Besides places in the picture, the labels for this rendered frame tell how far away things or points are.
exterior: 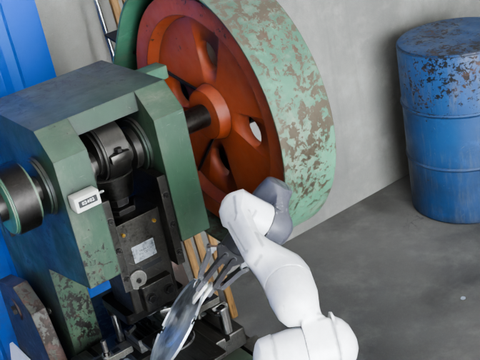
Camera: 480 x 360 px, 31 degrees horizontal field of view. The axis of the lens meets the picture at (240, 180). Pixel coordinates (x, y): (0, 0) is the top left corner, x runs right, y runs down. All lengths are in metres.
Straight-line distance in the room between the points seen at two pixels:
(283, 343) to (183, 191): 0.72
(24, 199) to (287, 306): 0.76
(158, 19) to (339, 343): 1.18
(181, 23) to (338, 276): 1.92
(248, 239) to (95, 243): 0.52
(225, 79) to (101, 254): 0.59
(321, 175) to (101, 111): 0.61
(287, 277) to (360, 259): 2.40
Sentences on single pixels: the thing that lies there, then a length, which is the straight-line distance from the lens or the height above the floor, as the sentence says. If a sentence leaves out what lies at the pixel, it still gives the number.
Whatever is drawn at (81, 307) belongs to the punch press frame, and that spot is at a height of 0.84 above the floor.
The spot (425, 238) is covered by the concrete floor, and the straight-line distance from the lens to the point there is 4.34.
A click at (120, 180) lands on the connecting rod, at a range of 2.36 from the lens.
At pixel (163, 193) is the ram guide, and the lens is 2.36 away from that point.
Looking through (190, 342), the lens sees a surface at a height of 0.78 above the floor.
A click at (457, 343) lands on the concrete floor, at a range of 3.64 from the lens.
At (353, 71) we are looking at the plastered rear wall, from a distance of 4.49.
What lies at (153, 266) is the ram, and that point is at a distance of 2.47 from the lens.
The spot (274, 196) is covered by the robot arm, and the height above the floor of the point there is 1.27.
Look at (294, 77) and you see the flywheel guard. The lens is 2.21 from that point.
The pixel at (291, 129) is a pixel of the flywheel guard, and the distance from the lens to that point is 2.20.
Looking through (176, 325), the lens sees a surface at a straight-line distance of 2.40.
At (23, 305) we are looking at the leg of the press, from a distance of 2.77.
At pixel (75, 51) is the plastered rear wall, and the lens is 3.58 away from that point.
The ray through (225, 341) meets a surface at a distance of 2.63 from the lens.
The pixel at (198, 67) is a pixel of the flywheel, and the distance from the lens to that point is 2.53.
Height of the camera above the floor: 2.22
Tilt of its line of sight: 25 degrees down
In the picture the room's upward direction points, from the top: 11 degrees counter-clockwise
